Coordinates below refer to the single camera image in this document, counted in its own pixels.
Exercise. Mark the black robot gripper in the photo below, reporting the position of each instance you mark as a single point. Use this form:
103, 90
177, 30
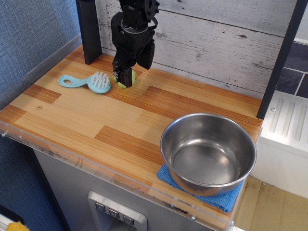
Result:
133, 38

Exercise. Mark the green toy broccoli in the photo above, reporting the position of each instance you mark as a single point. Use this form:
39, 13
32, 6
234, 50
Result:
133, 77

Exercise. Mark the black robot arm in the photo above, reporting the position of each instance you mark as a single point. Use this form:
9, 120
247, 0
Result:
140, 5

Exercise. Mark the stainless steel pot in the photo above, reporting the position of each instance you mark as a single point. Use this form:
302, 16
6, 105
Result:
207, 154

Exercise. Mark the light blue toy brush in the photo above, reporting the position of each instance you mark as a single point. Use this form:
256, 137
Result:
98, 83

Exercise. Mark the grey cabinet with buttons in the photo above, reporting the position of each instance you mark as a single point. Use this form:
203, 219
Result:
71, 187

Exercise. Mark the blue cloth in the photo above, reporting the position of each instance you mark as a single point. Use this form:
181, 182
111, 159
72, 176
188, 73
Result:
225, 202

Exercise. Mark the white ribbed box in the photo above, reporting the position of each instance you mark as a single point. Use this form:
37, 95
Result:
282, 145

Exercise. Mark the yellow black object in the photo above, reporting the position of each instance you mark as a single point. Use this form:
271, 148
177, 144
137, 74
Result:
7, 224

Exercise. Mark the black left frame post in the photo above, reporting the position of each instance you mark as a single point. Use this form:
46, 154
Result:
89, 28

